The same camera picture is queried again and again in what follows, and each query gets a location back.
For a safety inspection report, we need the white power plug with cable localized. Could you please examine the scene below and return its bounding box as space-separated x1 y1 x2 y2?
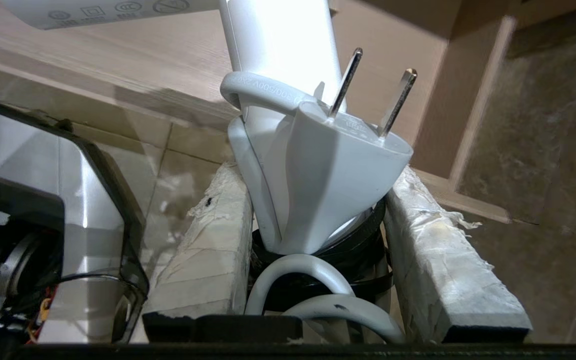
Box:
0 0 418 345

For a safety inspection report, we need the light wooden cabinet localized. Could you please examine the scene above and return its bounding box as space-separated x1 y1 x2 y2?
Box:
0 0 576 225

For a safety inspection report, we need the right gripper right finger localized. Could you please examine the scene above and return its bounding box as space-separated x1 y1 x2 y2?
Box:
383 166 534 345

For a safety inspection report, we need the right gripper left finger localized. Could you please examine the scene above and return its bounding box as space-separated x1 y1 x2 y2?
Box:
141 161 254 344

